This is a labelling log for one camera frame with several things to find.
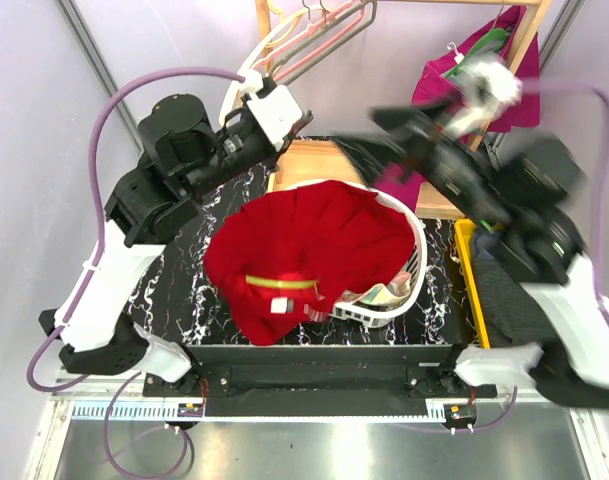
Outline red dress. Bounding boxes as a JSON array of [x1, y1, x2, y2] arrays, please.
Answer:
[[204, 181, 415, 346]]

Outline magenta dress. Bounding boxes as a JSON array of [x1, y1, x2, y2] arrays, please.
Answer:
[[372, 5, 542, 206]]

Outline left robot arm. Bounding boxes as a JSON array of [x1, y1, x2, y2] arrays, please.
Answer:
[[38, 85, 313, 396]]

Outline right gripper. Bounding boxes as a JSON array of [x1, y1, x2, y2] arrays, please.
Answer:
[[334, 87, 516, 235]]

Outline pink plastic hanger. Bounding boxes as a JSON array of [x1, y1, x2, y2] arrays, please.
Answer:
[[242, 1, 377, 85]]

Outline wooden clothes rack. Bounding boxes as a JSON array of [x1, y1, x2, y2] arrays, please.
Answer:
[[256, 0, 556, 221]]

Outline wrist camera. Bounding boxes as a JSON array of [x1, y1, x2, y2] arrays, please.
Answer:
[[247, 85, 311, 152], [442, 54, 522, 139]]

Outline folded dark clothes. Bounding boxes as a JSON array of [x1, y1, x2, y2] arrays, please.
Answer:
[[469, 228, 557, 347]]

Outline grey wire hanger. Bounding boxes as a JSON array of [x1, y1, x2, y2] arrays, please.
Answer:
[[266, 1, 378, 84]]

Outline yellow-green hanger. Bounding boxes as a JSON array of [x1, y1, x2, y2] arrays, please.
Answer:
[[245, 275, 317, 290]]

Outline yellow plastic bin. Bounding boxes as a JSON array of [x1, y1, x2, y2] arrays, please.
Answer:
[[454, 219, 491, 349]]

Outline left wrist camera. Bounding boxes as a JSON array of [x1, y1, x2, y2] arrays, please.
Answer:
[[247, 85, 311, 152]]

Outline white plastic laundry basket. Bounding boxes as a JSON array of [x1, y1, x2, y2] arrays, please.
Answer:
[[264, 180, 421, 322]]

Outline pastel floral skirt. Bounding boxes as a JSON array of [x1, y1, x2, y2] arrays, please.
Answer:
[[340, 270, 412, 307]]

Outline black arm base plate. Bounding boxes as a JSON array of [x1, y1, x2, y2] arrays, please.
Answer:
[[143, 345, 497, 421]]

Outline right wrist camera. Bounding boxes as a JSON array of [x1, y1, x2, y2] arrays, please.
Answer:
[[442, 54, 522, 139]]

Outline green hanger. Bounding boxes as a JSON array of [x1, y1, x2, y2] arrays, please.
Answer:
[[442, 28, 512, 78]]

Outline cream plastic hanger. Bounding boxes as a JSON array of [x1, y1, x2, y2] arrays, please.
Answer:
[[217, 0, 335, 126]]

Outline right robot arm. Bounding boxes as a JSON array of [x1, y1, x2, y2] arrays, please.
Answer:
[[370, 100, 609, 410]]

